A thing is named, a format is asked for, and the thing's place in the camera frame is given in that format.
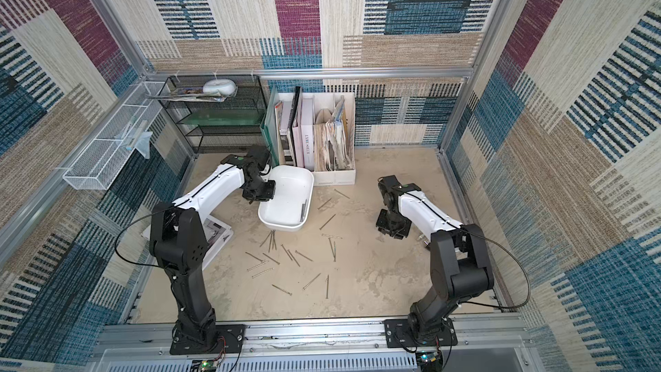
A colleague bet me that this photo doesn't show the white magazine on table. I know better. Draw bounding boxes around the white magazine on table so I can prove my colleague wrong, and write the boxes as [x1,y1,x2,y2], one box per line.
[142,208,233,273]

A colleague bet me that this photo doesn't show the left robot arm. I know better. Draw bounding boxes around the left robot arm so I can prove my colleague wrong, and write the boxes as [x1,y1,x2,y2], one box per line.
[149,146,275,353]

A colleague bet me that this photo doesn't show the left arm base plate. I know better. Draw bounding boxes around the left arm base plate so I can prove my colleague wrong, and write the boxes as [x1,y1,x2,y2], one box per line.
[170,321,246,356]

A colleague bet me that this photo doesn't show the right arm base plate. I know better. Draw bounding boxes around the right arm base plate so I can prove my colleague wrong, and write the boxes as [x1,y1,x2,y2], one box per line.
[383,318,458,350]

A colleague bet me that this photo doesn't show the white plastic storage box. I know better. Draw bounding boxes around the white plastic storage box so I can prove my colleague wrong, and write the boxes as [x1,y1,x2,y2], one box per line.
[258,165,314,232]

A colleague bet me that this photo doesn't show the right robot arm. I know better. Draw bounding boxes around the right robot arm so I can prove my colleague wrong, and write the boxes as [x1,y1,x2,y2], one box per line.
[376,175,495,342]

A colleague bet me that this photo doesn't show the steel nail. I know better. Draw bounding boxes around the steel nail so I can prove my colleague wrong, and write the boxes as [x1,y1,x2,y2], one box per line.
[325,274,330,300]
[301,273,321,291]
[294,250,314,263]
[319,214,337,231]
[300,200,308,222]
[245,251,264,264]
[271,284,293,296]

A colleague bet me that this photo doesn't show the white round device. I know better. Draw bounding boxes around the white round device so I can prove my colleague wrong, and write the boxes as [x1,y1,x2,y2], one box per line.
[202,79,238,97]

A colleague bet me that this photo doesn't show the green folder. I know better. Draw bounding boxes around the green folder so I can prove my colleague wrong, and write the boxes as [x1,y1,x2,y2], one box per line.
[260,88,280,167]

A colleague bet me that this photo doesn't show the white perforated file organizer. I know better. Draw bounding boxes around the white perforated file organizer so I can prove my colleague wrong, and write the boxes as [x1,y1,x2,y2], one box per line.
[270,89,356,186]

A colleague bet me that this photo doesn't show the black wire shelf rack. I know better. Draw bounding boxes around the black wire shelf rack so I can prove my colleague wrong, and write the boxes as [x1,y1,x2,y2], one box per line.
[157,75,267,154]

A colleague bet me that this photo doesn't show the white wire wall basket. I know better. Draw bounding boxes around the white wire wall basket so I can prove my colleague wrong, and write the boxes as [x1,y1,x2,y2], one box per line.
[63,81,163,190]

